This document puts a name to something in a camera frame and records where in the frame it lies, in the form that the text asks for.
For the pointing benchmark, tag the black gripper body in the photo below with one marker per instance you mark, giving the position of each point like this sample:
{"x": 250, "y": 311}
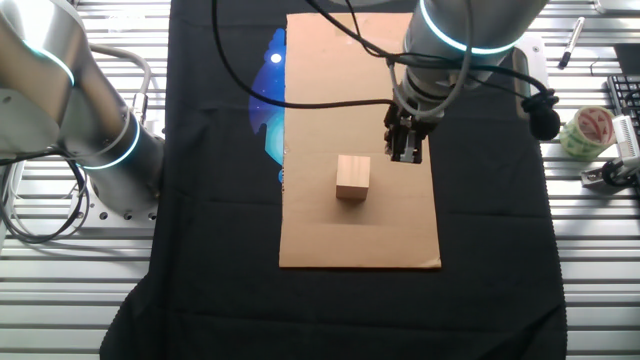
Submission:
{"x": 400, "y": 117}

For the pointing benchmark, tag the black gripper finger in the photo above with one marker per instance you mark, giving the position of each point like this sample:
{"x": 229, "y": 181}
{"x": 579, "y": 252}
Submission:
{"x": 396, "y": 145}
{"x": 419, "y": 145}

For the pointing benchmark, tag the small wooden block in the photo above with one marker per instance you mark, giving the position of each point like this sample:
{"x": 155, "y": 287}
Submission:
{"x": 352, "y": 177}

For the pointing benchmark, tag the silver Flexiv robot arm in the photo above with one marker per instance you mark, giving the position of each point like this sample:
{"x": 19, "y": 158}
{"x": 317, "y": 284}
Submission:
{"x": 50, "y": 75}

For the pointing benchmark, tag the brown cardboard sheet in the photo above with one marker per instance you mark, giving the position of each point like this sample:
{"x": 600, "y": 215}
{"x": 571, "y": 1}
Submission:
{"x": 325, "y": 240}

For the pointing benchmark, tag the clear packing tape roll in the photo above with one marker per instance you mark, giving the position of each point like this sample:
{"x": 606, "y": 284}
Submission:
{"x": 570, "y": 140}

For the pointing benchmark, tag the black and silver marker pen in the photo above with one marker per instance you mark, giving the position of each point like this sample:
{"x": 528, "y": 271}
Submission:
{"x": 572, "y": 40}

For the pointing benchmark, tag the small allen key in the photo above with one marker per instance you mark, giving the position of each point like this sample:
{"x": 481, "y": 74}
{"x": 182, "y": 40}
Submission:
{"x": 591, "y": 67}

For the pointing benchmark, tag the black cloth with blue print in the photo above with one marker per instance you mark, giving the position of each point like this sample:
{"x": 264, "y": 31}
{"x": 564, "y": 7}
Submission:
{"x": 225, "y": 250}

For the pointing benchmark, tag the black keyboard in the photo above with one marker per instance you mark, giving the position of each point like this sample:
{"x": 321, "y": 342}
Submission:
{"x": 625, "y": 92}

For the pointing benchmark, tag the black box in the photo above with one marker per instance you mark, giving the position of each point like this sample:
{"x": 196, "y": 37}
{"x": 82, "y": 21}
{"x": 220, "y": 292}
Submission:
{"x": 627, "y": 60}

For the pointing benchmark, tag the grey flat device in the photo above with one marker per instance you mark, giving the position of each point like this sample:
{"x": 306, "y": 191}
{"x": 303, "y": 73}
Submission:
{"x": 617, "y": 6}

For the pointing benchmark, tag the clear plastic film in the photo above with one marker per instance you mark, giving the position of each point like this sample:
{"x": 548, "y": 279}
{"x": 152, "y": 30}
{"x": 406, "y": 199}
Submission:
{"x": 125, "y": 22}

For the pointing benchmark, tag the silver wrist camera mount plate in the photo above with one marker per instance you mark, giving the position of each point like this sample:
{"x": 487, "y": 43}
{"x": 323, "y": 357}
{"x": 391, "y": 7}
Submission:
{"x": 539, "y": 60}

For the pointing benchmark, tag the metal camera bracket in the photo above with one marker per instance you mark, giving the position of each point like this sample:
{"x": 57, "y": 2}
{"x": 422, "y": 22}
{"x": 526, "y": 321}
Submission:
{"x": 592, "y": 177}

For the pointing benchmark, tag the silver camera on stand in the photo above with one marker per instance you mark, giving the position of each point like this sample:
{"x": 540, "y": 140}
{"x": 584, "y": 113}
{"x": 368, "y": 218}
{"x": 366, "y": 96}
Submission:
{"x": 627, "y": 137}

